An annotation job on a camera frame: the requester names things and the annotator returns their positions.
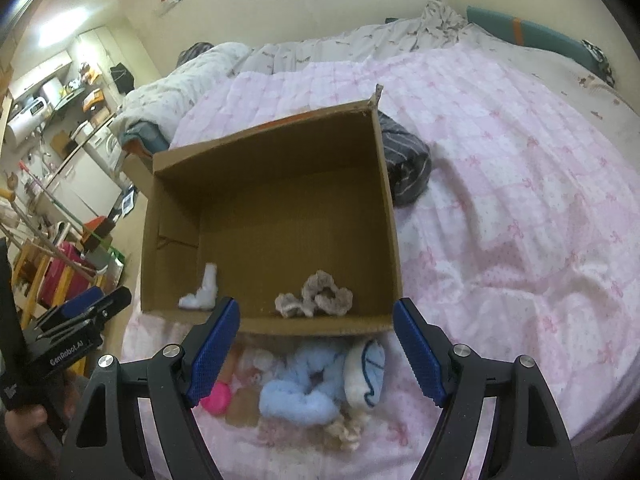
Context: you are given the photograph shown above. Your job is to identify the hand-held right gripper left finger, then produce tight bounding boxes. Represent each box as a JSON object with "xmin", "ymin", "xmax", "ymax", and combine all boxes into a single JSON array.
[{"xmin": 60, "ymin": 296, "xmax": 242, "ymax": 480}]

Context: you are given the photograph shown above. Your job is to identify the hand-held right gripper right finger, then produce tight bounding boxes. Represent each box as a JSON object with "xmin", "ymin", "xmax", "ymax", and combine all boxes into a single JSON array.
[{"xmin": 392, "ymin": 297, "xmax": 581, "ymax": 480}]

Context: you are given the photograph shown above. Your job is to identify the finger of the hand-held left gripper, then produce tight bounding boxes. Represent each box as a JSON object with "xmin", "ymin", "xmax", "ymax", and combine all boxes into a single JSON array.
[
  {"xmin": 37, "ymin": 286, "xmax": 106, "ymax": 329},
  {"xmin": 40, "ymin": 286, "xmax": 133, "ymax": 344}
]

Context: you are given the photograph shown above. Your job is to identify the skin-coloured soft toy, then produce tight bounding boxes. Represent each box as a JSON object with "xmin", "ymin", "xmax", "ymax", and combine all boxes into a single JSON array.
[{"xmin": 220, "ymin": 342, "xmax": 247, "ymax": 386}]

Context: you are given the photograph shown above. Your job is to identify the white sock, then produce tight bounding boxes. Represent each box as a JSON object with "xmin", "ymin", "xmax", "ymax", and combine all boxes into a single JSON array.
[{"xmin": 178, "ymin": 262, "xmax": 219, "ymax": 311}]

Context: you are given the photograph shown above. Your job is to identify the light blue fluffy scrunchie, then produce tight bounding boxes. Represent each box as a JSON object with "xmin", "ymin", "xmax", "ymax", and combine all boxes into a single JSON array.
[{"xmin": 258, "ymin": 344, "xmax": 349, "ymax": 427}]

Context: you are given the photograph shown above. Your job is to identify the brown cardboard box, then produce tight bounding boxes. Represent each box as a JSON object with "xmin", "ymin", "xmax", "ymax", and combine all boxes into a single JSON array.
[{"xmin": 122, "ymin": 84, "xmax": 405, "ymax": 337}]

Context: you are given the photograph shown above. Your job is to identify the pink soft toy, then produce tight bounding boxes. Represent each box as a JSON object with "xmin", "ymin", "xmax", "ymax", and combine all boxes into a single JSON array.
[{"xmin": 201, "ymin": 380, "xmax": 232, "ymax": 416}]

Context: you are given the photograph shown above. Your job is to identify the tan soft pad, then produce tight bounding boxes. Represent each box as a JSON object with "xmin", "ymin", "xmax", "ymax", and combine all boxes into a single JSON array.
[{"xmin": 225, "ymin": 387, "xmax": 262, "ymax": 427}]

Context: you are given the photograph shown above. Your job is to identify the person's left hand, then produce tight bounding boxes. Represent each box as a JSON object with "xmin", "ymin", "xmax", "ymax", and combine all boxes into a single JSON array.
[{"xmin": 0, "ymin": 370, "xmax": 78, "ymax": 461}]

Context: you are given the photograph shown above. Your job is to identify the red suitcase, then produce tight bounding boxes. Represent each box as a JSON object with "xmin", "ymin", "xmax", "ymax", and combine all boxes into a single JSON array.
[{"xmin": 39, "ymin": 242, "xmax": 96, "ymax": 311}]

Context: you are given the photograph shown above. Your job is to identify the green carton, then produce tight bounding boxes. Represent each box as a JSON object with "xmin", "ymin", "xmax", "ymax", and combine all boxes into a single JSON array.
[{"xmin": 102, "ymin": 245, "xmax": 126, "ymax": 286}]

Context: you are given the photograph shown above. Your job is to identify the yellow wooden rack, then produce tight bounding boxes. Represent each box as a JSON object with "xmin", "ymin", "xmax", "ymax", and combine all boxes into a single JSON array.
[{"xmin": 10, "ymin": 247, "xmax": 56, "ymax": 321}]

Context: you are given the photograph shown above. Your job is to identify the orange and black box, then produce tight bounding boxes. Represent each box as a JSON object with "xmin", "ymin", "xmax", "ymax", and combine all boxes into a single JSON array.
[{"xmin": 80, "ymin": 216, "xmax": 113, "ymax": 253}]

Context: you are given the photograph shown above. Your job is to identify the small beige crochet scrunchie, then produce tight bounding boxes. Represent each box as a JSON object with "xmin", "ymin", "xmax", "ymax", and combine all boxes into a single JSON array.
[{"xmin": 274, "ymin": 292, "xmax": 315, "ymax": 319}]

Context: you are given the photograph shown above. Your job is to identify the large beige crochet scrunchie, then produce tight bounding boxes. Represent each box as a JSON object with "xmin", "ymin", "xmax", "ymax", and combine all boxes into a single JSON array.
[{"xmin": 301, "ymin": 270, "xmax": 354, "ymax": 317}]

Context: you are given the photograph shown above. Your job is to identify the cream frilly scrunchie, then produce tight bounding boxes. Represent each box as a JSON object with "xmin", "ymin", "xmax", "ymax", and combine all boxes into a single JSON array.
[{"xmin": 325, "ymin": 412, "xmax": 362, "ymax": 453}]

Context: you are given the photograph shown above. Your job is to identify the white cabinet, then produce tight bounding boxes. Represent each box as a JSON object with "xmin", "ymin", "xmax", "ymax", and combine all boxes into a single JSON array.
[{"xmin": 50, "ymin": 147, "xmax": 123, "ymax": 218}]

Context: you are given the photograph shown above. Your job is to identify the teal and orange pillow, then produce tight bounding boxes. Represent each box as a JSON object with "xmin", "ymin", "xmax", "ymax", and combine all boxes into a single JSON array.
[{"xmin": 120, "ymin": 120, "xmax": 171, "ymax": 158}]

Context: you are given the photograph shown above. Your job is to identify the white water heater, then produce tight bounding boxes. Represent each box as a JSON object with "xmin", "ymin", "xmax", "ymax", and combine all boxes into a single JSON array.
[{"xmin": 4, "ymin": 110, "xmax": 43, "ymax": 148}]

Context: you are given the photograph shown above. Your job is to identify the pink bow print quilt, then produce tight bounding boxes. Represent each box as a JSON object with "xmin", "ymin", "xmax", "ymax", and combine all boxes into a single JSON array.
[{"xmin": 122, "ymin": 35, "xmax": 640, "ymax": 480}]

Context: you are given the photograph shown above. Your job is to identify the dark striped cloth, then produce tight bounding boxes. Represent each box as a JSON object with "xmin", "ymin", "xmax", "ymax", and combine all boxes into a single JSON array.
[{"xmin": 376, "ymin": 110, "xmax": 432, "ymax": 207}]

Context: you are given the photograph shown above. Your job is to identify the black hanging bag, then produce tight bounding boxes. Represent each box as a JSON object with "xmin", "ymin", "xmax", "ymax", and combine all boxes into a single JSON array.
[{"xmin": 110, "ymin": 63, "xmax": 135, "ymax": 95}]

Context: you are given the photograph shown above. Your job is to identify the grey floral duvet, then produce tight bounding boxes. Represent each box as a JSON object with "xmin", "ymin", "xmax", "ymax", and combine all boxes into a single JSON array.
[{"xmin": 112, "ymin": 0, "xmax": 481, "ymax": 153}]

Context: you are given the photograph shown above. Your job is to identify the dark striped pillow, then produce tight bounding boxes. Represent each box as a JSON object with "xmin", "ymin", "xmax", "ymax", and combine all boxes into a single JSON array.
[{"xmin": 177, "ymin": 42, "xmax": 216, "ymax": 66}]

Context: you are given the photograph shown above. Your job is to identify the black and white cloth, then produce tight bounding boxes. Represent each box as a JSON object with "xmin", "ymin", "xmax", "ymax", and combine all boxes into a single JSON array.
[{"xmin": 582, "ymin": 40, "xmax": 617, "ymax": 88}]

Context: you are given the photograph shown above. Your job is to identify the teal pillow with orange stripe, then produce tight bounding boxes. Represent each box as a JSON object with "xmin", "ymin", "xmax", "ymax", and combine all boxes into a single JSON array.
[{"xmin": 466, "ymin": 6, "xmax": 608, "ymax": 78}]

